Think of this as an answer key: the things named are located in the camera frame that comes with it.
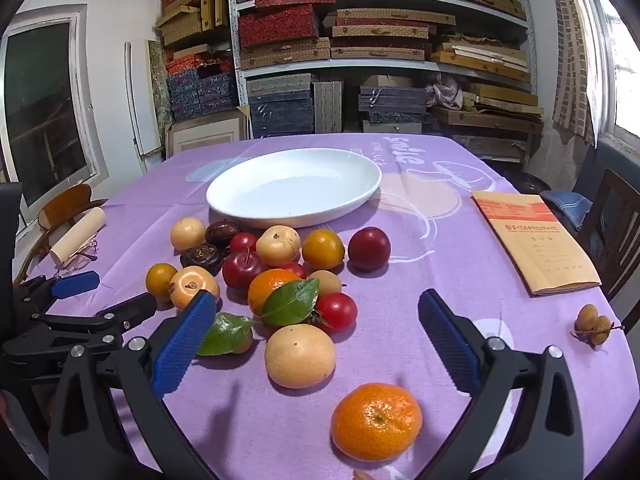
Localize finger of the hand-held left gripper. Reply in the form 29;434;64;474
14;270;101;317
30;291;158;346

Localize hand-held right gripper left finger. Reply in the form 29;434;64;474
47;290;221;480

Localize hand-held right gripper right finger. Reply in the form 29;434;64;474
419;289;586;480

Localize orange yellow plum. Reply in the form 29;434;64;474
145;263;179;304
301;229;346;270

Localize peach coloured persimmon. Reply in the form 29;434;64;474
169;266;221;312

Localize dark water chestnut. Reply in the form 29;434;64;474
180;243;224;277

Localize small yellow speckled pear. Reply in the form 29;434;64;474
170;217;207;251

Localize small red apple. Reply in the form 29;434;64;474
222;250;270;292

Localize plain orange mandarin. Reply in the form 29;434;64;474
330;382;423;462

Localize mandarin with green leaf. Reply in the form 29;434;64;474
247;268;321;327

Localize red cherry tomato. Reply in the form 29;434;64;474
312;292;359;336
230;232;258;255
277;261;309;281

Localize dark brown passion fruit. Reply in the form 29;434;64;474
204;220;243;248

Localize large pale round pear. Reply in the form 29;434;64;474
264;324;336;390

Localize dark red plum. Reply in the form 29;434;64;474
348;226;392;273

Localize beige longan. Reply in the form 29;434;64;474
307;270;343;297

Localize white oval plate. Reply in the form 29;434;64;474
206;148;383;229

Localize thin framed eyeglasses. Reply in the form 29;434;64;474
52;240;99;281

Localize loose green leaf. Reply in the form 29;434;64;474
196;312;256;357

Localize cream paper roll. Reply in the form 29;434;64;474
49;207;107;266

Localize purple printed tablecloth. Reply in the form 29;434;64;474
10;132;632;480

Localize light brown wooden chair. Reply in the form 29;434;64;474
12;183;108;286

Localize longan cluster on twig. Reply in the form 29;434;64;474
570;303;626;346

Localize white framed window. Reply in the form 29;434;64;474
0;5;108;211

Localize dark round stool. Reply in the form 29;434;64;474
502;169;551;196

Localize blue folded cloth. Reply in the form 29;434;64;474
540;189;593;233

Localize white leaning board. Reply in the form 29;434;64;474
124;40;168;161

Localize dark wooden chair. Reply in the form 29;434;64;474
572;167;640;321

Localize green marbled panel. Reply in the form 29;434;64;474
147;40;173;131

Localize tan drawer box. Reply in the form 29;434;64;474
362;120;426;135

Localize stack of blue red boxes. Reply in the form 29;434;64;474
166;54;240;122

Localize stack of dark blue boxes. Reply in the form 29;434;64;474
246;74;316;138

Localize stack of grey-blue flat boxes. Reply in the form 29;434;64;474
357;85;428;123

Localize pink crumpled cloth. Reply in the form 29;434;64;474
431;72;463;108

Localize upright grey box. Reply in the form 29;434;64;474
312;81;344;135

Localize white metal shelf rack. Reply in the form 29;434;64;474
226;0;538;163

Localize pile of tan woven boxes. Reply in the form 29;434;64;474
156;0;231;51

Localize pile of yellow wooden boxes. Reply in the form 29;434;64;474
417;0;546;158

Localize stack of woven straw cases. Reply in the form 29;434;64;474
235;0;458;71

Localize checkered beige curtain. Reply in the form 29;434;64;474
547;0;618;148

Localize red patterned box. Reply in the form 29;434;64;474
237;0;337;50

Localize bright window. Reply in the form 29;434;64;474
590;0;640;141

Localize wooden picture frame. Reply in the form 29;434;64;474
164;106;251;158

